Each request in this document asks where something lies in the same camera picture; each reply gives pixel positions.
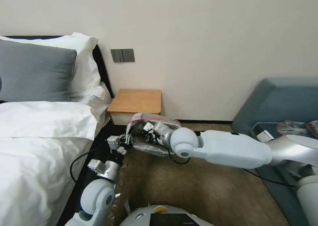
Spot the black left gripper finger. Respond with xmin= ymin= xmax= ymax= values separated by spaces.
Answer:
xmin=119 ymin=133 xmax=133 ymax=145
xmin=117 ymin=144 xmax=132 ymax=156

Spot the clear garbage bag red drawstring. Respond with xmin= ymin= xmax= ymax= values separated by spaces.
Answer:
xmin=125 ymin=113 xmax=182 ymax=158

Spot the dark trash can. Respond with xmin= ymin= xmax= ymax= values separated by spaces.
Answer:
xmin=127 ymin=119 xmax=179 ymax=157

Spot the crumpled clear bag red trim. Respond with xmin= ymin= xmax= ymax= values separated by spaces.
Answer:
xmin=276 ymin=120 xmax=318 ymax=138

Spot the wooden nightstand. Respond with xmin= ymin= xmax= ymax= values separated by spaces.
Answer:
xmin=107 ymin=89 xmax=162 ymax=125

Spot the flat white pillow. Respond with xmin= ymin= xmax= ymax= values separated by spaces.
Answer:
xmin=69 ymin=81 xmax=112 ymax=106

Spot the white robot front shell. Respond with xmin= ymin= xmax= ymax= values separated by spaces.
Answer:
xmin=119 ymin=204 xmax=215 ymax=226

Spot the white duvet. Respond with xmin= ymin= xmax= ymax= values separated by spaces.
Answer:
xmin=0 ymin=101 xmax=110 ymax=226

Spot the large white pillow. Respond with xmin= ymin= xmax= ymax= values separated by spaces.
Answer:
xmin=0 ymin=32 xmax=102 ymax=97

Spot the grey pillow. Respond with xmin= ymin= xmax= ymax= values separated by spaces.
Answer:
xmin=0 ymin=39 xmax=78 ymax=103

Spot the small white box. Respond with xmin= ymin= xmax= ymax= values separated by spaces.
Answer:
xmin=256 ymin=131 xmax=275 ymax=143

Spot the blue-grey sofa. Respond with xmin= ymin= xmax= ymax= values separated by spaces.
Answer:
xmin=230 ymin=77 xmax=318 ymax=226

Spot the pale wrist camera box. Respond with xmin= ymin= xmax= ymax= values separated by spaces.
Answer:
xmin=107 ymin=135 xmax=120 ymax=152

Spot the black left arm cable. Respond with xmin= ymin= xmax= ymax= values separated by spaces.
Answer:
xmin=70 ymin=145 xmax=111 ymax=186

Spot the grey wall switch panel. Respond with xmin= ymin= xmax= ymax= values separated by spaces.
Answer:
xmin=110 ymin=48 xmax=135 ymax=63

